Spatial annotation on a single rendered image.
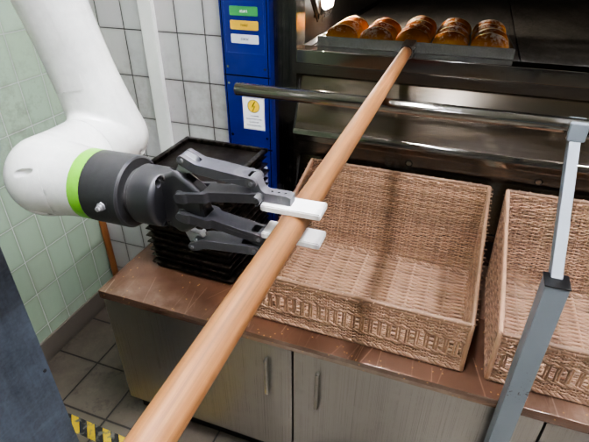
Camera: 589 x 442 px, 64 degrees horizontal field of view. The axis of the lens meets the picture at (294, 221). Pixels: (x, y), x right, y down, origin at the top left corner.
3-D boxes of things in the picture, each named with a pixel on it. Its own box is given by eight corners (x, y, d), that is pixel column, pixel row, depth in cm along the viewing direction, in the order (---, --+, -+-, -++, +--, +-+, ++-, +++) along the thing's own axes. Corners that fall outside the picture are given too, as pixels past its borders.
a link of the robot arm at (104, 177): (82, 237, 59) (64, 170, 54) (138, 194, 68) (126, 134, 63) (124, 245, 57) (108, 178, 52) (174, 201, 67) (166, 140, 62)
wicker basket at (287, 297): (308, 227, 167) (309, 155, 152) (475, 260, 150) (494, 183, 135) (249, 317, 128) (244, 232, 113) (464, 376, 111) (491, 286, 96)
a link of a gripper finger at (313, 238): (260, 232, 54) (260, 238, 54) (319, 245, 52) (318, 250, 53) (270, 219, 56) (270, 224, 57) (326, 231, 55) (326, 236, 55)
